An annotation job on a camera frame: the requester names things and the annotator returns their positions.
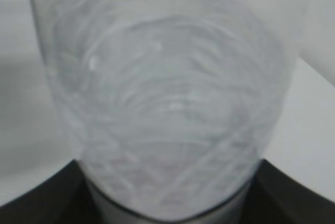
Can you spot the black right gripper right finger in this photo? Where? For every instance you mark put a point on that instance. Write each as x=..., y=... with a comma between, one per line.
x=274, y=198

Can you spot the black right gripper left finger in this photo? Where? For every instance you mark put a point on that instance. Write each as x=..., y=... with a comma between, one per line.
x=63, y=198

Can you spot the Nongfu Spring water bottle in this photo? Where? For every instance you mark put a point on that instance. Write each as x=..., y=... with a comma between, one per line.
x=169, y=105

